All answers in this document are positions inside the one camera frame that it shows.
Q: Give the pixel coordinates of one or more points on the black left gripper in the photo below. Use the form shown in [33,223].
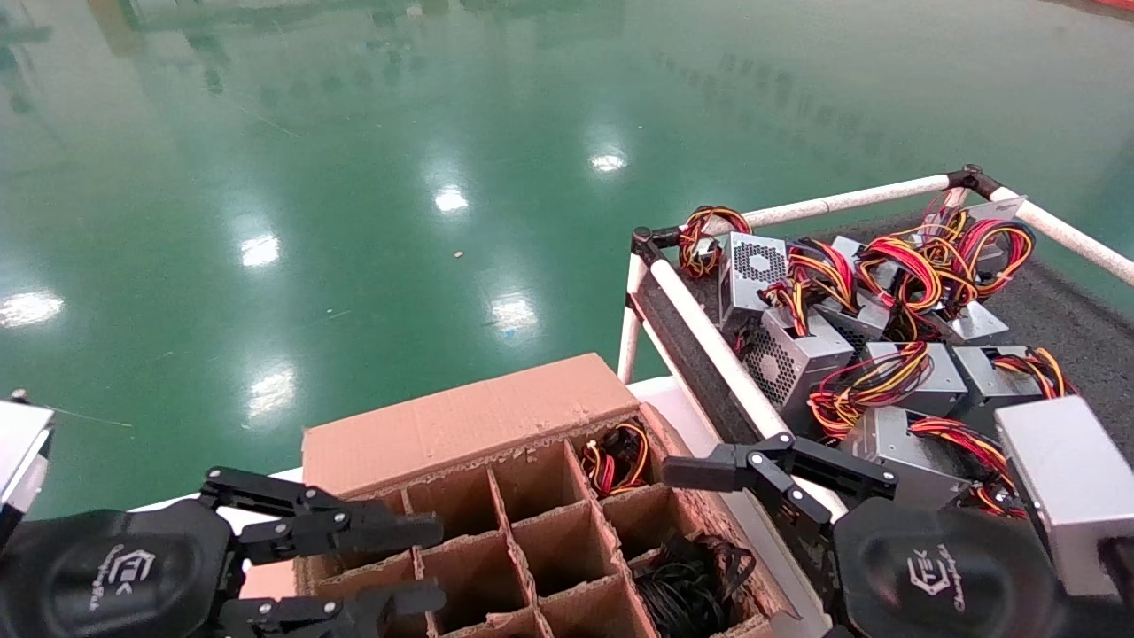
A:
[106,576]

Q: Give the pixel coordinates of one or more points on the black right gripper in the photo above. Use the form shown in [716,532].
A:
[939,576]

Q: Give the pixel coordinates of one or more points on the cardboard box with dividers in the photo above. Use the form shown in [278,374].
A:
[461,425]

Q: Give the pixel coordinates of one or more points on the silver power supply, fan grille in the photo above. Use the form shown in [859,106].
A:
[753,266]

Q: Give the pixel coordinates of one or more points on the dark grey felt mat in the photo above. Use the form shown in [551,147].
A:
[1081,337]

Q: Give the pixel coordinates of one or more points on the white pipe cart frame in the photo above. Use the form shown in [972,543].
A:
[842,202]

